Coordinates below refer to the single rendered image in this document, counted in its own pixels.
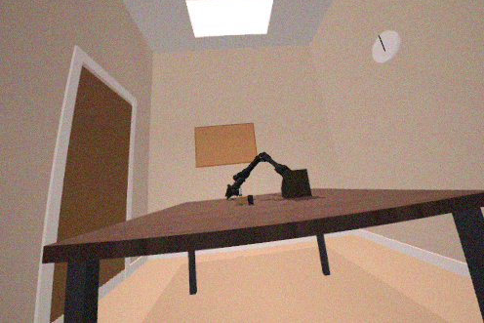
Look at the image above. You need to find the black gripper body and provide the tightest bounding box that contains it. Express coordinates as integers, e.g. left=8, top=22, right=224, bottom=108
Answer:
left=227, top=182, right=240, bottom=196

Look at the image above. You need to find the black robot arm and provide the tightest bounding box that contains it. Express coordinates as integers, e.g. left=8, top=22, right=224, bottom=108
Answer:
left=233, top=152, right=292, bottom=185

